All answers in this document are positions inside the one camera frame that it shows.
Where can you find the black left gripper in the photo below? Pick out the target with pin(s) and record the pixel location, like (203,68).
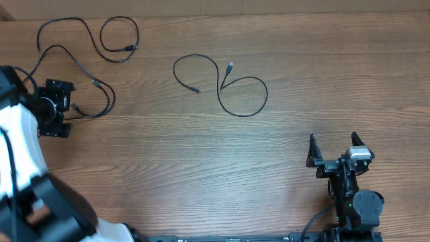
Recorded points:
(60,90)

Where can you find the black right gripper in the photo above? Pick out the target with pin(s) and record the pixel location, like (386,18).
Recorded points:
(325,167)

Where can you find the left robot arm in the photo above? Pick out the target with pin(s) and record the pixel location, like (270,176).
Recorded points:
(35,204)

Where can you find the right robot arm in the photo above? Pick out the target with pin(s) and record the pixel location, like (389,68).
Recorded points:
(357,211)

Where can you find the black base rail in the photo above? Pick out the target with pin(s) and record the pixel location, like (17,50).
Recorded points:
(291,237)

